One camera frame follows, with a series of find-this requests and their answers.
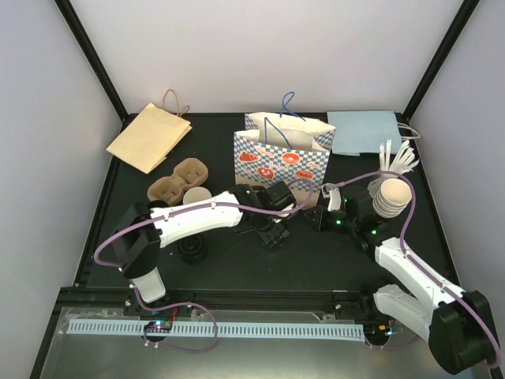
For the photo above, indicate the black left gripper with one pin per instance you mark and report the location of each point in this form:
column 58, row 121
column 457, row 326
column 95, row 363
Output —
column 272, row 239

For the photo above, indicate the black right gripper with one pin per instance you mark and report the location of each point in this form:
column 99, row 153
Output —
column 319, row 221

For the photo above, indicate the blue checkered paper bag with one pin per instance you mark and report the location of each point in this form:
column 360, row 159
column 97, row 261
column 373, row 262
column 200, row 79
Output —
column 284, row 147

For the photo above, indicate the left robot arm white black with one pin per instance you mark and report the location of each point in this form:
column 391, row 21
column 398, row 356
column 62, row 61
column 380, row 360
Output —
column 146, row 230

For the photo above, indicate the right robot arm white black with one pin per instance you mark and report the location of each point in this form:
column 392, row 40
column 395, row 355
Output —
column 457, row 325

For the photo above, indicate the white paper coffee cup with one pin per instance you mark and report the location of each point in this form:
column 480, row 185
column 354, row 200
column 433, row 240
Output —
column 195, row 195

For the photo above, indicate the stack of paper cups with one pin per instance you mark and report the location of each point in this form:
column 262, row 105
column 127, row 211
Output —
column 391, row 198

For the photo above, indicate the stack of black lids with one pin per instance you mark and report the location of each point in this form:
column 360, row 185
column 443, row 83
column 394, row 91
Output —
column 192, row 250

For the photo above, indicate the light blue paper bag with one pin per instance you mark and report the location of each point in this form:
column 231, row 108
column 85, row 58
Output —
column 359, row 132

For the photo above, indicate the brown cardboard cup carrier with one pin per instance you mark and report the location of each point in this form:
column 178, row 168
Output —
column 188, row 174

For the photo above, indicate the small electronics board right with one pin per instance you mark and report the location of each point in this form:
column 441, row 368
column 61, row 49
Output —
column 380, row 331

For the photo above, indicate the small electronics board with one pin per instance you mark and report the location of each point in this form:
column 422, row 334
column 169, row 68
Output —
column 380, row 331
column 154, row 328

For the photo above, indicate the small electronics board left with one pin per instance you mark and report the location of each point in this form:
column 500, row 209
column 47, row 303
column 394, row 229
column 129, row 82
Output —
column 154, row 328

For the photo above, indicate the brown kraft paper bag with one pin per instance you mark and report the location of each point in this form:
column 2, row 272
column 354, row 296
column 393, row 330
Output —
column 152, row 134

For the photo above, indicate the light blue slotted cable duct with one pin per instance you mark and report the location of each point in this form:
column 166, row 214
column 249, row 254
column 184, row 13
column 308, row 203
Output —
column 246, row 330

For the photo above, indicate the right black frame post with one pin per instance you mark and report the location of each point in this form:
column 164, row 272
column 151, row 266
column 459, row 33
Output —
column 460, row 20

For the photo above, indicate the black frame post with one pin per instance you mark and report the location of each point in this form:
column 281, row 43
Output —
column 80, row 35
column 460, row 20

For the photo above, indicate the left black frame post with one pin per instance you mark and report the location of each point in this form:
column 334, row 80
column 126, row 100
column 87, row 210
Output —
column 80, row 35

